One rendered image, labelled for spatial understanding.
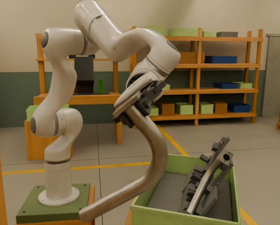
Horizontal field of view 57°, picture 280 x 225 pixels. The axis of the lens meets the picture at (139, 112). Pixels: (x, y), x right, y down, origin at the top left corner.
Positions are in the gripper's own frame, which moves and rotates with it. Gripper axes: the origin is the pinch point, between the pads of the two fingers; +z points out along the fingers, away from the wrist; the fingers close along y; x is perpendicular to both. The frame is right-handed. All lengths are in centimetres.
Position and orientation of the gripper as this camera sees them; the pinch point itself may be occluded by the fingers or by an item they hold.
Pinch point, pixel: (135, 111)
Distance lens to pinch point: 47.1
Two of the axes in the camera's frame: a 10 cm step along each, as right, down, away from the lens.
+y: 7.6, -5.8, -3.0
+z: -1.0, 3.5, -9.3
